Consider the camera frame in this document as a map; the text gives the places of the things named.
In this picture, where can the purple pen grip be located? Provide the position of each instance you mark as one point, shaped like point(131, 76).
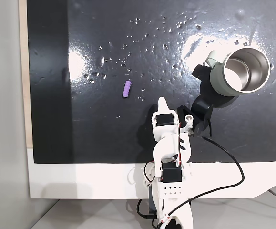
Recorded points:
point(126, 89)

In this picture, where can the black glossy mat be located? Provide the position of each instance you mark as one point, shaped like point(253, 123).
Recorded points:
point(104, 128)

